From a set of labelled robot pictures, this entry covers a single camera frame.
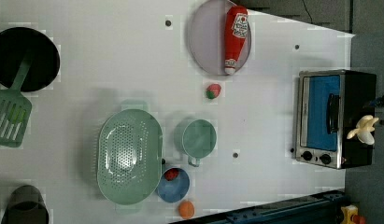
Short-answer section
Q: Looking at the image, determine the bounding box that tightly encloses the peeled toy banana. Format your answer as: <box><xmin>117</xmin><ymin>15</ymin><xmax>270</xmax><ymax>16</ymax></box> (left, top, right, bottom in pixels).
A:
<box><xmin>347</xmin><ymin>115</ymin><xmax>379</xmax><ymax>146</ymax></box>

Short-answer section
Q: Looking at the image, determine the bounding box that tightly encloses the black toaster oven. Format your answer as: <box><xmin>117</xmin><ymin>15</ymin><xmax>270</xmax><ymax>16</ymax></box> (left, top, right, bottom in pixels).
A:
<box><xmin>294</xmin><ymin>70</ymin><xmax>377</xmax><ymax>169</ymax></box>

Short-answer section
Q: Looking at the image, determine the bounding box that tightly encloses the yellow toy figure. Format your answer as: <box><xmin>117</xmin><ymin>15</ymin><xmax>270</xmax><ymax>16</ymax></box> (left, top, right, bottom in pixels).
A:
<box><xmin>341</xmin><ymin>205</ymin><xmax>366</xmax><ymax>224</ymax></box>

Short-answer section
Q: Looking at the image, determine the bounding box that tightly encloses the red ketchup bottle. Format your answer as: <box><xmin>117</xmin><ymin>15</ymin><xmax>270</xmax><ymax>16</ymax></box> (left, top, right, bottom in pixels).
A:
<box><xmin>224</xmin><ymin>6</ymin><xmax>249</xmax><ymax>75</ymax></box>

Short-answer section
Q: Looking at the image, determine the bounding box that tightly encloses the toy strawberry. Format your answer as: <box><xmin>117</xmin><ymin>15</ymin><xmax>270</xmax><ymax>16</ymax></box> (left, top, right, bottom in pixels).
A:
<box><xmin>206</xmin><ymin>83</ymin><xmax>221</xmax><ymax>99</ymax></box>

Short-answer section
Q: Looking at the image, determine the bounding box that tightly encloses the grey round plate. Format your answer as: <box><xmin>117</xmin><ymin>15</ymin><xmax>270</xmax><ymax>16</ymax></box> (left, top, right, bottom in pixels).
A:
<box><xmin>188</xmin><ymin>0</ymin><xmax>251</xmax><ymax>76</ymax></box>

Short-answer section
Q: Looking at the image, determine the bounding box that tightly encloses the green mug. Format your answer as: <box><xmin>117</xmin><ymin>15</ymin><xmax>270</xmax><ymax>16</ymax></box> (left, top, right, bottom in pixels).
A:
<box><xmin>174</xmin><ymin>119</ymin><xmax>217</xmax><ymax>167</ymax></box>

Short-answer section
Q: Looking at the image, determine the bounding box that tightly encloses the orange toy fruit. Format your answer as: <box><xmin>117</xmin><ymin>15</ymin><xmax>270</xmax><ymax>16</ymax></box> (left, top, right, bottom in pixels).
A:
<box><xmin>178</xmin><ymin>201</ymin><xmax>195</xmax><ymax>219</ymax></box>

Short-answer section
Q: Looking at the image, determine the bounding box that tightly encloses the red fruit in bowl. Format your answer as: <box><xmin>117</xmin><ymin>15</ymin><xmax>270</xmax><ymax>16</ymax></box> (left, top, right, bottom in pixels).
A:
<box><xmin>164</xmin><ymin>168</ymin><xmax>179</xmax><ymax>181</ymax></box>

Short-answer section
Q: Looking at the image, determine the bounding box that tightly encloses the blue bowl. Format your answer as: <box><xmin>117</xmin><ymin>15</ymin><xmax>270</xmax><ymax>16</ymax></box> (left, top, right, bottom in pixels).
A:
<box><xmin>156</xmin><ymin>166</ymin><xmax>191</xmax><ymax>203</ymax></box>

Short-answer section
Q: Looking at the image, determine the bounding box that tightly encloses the green perforated colander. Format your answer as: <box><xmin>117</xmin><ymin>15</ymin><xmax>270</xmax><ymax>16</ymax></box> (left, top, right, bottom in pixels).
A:
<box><xmin>96</xmin><ymin>99</ymin><xmax>163</xmax><ymax>214</ymax></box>

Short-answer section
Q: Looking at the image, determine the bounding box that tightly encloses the black cylinder cup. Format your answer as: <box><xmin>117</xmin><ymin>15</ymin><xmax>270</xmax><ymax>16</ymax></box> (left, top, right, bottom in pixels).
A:
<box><xmin>1</xmin><ymin>185</ymin><xmax>50</xmax><ymax>224</ymax></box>

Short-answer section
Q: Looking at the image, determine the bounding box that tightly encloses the green slotted spatula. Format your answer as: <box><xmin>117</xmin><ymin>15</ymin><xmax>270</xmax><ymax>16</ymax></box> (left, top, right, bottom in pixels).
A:
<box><xmin>0</xmin><ymin>56</ymin><xmax>33</xmax><ymax>147</ymax></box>

